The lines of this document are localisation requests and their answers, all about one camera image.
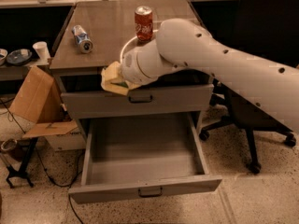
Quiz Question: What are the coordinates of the grey middle drawer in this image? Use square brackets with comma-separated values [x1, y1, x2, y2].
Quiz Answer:
[62, 70, 213, 119]

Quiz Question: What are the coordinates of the black office chair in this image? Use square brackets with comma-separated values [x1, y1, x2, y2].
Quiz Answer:
[192, 0, 299, 174]

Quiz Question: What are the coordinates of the grey bottom drawer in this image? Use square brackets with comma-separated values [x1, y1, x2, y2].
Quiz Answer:
[69, 113, 221, 203]

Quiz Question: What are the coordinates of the dark blue dish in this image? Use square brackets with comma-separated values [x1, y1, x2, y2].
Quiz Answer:
[7, 49, 32, 66]

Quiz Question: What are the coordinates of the blue silver lying can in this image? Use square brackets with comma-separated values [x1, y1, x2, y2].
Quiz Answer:
[72, 25, 93, 53]

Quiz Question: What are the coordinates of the grey drawer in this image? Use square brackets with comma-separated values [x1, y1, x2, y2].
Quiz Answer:
[69, 113, 221, 203]
[62, 70, 213, 119]

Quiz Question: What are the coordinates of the black floor cable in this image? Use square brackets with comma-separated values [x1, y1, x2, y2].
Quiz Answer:
[0, 98, 86, 224]

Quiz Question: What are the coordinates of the red soda can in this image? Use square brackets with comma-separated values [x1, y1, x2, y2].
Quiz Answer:
[135, 6, 153, 42]

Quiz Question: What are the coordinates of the green yellow sponge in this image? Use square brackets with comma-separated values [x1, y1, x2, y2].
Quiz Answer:
[112, 81, 129, 89]

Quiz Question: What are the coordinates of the white box on floor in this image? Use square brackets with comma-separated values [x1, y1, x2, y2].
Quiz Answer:
[46, 129, 86, 151]

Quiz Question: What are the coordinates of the black metal stand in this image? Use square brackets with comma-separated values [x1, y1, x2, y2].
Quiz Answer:
[0, 138, 37, 189]

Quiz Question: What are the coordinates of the white paper cup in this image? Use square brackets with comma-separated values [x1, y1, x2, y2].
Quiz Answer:
[33, 41, 50, 61]

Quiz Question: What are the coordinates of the grey drawer cabinet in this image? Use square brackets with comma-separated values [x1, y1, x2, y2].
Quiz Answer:
[49, 0, 221, 135]

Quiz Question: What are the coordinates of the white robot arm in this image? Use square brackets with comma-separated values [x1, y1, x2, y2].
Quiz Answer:
[101, 19, 299, 133]

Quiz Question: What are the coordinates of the brown cardboard box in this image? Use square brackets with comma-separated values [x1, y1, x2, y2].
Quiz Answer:
[9, 66, 78, 138]

